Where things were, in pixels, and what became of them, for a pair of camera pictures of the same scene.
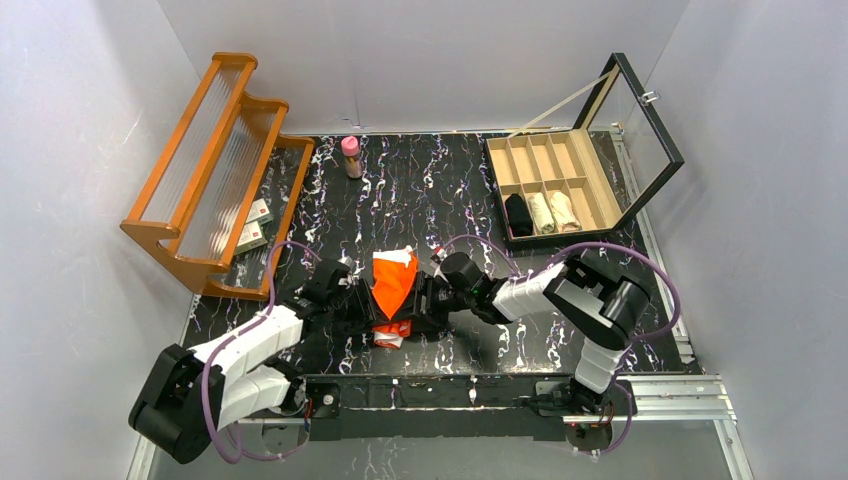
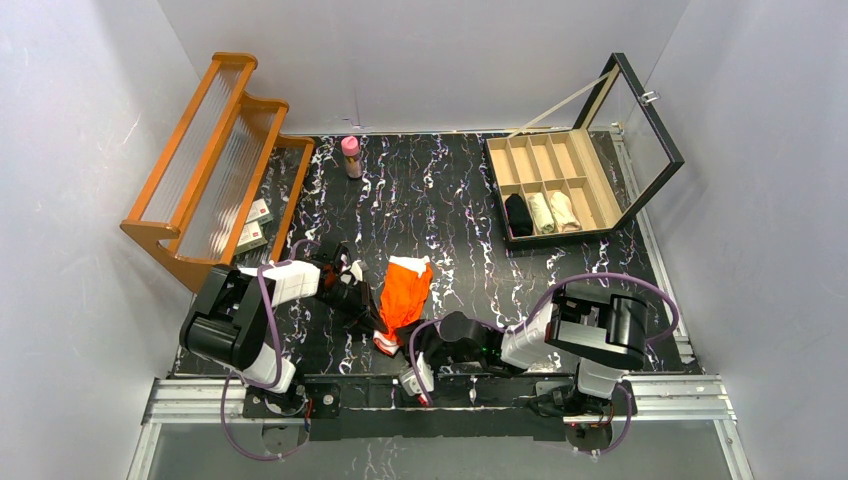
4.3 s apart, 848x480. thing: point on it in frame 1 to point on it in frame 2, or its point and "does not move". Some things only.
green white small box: x=259 y=213 does not move
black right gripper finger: x=426 y=317 to x=404 y=334
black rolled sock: x=519 y=218 does not move
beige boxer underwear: x=566 y=218 does not move
